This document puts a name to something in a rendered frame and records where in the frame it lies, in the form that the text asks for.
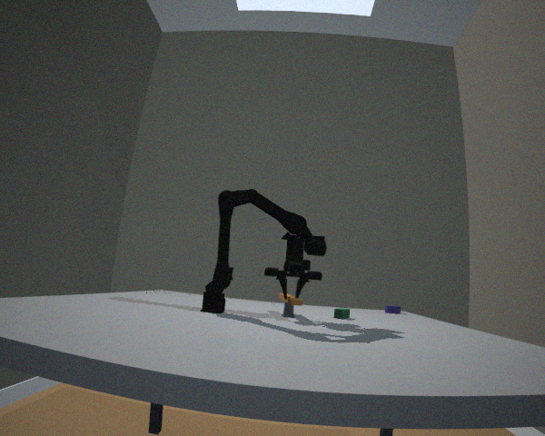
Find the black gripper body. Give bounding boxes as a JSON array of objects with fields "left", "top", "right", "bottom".
[{"left": 264, "top": 253, "right": 322, "bottom": 281}]

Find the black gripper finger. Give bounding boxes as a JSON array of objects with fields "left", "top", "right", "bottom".
[
  {"left": 296, "top": 280, "right": 308, "bottom": 299},
  {"left": 276, "top": 277, "right": 287, "bottom": 300}
]

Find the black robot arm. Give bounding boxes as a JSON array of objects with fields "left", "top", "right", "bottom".
[{"left": 201, "top": 189, "right": 326, "bottom": 313}]

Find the orange bar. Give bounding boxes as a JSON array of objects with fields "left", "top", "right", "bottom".
[{"left": 279, "top": 293, "right": 302, "bottom": 306}]

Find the green rectangular block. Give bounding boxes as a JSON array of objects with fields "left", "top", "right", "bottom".
[{"left": 334, "top": 308, "right": 350, "bottom": 319}]

